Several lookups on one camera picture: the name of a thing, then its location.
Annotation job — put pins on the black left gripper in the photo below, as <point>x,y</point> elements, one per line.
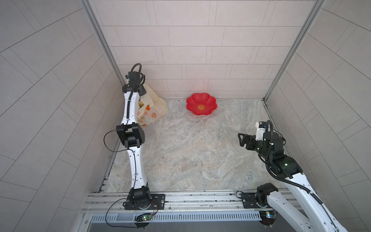
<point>141,92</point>

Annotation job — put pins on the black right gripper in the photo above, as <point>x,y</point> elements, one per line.
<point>251,139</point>

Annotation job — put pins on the cream plastic fruit-print bag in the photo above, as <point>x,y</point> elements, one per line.
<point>151,107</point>

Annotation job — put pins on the red flower-shaped plastic plate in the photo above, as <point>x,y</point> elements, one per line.
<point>201,104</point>

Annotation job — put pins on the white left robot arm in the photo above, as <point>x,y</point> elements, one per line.
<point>132,137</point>

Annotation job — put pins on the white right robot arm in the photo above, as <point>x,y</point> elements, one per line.
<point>316,216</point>

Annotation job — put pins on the right green circuit board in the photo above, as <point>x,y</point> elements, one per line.
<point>268,218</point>

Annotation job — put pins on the green circuit board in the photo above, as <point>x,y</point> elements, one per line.
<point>268,218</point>
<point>144,217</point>

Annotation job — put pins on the left green circuit board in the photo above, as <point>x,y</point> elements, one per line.
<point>144,217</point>

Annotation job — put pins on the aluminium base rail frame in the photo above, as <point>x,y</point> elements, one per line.
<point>187,206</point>

